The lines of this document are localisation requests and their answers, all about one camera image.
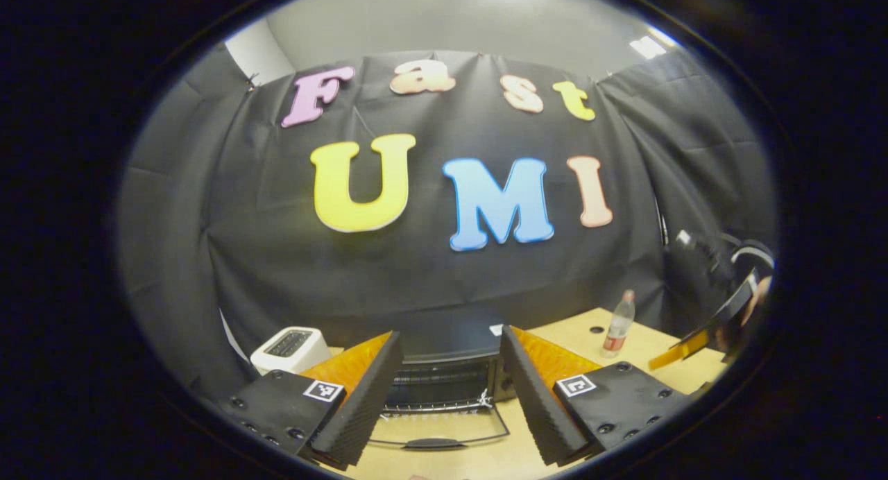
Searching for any small ceiling light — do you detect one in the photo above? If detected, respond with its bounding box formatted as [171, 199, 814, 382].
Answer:
[628, 36, 668, 60]

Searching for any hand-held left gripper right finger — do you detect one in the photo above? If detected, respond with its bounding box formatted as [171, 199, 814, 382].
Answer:
[499, 325, 689, 467]

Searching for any white toaster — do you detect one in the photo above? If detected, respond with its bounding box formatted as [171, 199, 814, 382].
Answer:
[250, 326, 332, 377]

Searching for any black electric oven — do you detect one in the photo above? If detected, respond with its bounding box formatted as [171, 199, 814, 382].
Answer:
[368, 308, 520, 453]

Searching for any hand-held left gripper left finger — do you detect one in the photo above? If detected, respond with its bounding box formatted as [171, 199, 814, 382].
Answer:
[219, 330, 404, 468]

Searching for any clear plastic bottle red label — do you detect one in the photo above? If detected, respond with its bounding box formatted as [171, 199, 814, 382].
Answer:
[601, 290, 636, 359]

